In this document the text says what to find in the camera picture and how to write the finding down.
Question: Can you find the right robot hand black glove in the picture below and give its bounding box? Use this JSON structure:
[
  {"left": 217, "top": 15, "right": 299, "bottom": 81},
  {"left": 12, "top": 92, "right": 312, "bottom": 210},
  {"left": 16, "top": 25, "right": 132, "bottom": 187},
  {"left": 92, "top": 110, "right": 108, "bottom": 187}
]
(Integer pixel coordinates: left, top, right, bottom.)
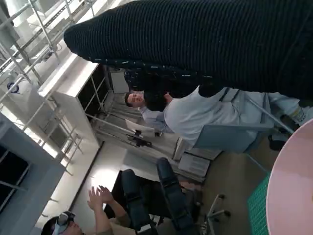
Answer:
[{"left": 63, "top": 0, "right": 313, "bottom": 100}]

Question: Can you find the white tilted panel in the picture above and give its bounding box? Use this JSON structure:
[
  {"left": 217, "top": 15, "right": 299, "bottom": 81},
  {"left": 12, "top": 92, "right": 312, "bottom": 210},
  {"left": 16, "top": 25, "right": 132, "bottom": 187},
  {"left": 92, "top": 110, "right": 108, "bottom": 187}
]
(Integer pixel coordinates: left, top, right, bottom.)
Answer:
[{"left": 125, "top": 118, "right": 155, "bottom": 135}]

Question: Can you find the pink bowl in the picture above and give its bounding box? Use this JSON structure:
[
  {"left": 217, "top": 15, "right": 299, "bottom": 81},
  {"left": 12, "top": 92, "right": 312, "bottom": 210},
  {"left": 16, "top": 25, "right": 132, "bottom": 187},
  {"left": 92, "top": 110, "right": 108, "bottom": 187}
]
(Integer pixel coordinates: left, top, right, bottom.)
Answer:
[{"left": 266, "top": 121, "right": 313, "bottom": 235}]

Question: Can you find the black tripod device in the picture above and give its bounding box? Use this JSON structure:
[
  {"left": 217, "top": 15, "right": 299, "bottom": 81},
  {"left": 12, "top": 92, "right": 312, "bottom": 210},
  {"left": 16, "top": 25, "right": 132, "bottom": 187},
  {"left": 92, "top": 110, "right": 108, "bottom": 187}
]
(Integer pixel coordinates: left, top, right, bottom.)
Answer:
[{"left": 126, "top": 129, "right": 163, "bottom": 149}]

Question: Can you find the left robot hand blue tape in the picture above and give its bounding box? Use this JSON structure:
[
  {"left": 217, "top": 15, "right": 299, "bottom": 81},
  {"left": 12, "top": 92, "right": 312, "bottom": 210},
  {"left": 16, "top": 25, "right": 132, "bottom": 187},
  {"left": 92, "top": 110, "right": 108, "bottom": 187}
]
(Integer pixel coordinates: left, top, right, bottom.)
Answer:
[{"left": 121, "top": 157, "right": 197, "bottom": 235}]

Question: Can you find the grey wheeled chair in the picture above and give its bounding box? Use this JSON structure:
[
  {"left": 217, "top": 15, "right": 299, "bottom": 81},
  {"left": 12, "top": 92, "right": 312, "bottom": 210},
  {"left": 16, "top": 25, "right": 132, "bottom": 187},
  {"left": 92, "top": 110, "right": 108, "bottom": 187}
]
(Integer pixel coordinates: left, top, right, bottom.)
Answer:
[{"left": 194, "top": 88, "right": 294, "bottom": 231}]

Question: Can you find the green cutting mat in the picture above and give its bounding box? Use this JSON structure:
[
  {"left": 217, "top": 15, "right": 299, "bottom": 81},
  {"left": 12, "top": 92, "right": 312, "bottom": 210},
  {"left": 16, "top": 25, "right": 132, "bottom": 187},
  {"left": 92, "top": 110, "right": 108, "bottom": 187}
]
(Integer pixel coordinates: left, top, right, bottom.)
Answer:
[{"left": 246, "top": 171, "right": 272, "bottom": 235}]

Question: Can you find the metal pipe lattice frame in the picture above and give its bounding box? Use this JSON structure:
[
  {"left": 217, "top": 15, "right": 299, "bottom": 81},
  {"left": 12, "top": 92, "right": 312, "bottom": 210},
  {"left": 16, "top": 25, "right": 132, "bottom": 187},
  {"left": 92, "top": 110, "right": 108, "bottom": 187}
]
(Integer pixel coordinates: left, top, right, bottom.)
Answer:
[{"left": 0, "top": 0, "right": 98, "bottom": 98}]

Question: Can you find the white cabinet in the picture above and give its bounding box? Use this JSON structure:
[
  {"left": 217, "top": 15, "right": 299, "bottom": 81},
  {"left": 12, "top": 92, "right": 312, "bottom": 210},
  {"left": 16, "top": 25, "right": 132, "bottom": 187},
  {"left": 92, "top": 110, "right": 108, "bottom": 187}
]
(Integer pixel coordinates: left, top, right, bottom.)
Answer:
[{"left": 172, "top": 137, "right": 223, "bottom": 183}]

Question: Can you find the person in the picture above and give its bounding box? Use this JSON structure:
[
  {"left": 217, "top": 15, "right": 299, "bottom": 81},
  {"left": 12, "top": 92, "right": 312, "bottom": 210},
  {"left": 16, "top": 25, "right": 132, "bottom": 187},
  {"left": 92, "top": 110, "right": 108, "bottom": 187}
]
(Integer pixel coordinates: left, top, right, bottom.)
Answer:
[
  {"left": 144, "top": 87, "right": 309, "bottom": 147},
  {"left": 124, "top": 91, "right": 177, "bottom": 134},
  {"left": 41, "top": 185, "right": 137, "bottom": 235}
]

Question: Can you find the white shelving unit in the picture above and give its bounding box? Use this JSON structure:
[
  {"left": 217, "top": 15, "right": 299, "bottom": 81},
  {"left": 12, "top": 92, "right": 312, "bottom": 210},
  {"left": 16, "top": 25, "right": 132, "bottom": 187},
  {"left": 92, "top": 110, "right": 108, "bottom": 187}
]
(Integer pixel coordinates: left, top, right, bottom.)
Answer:
[{"left": 38, "top": 53, "right": 115, "bottom": 167}]

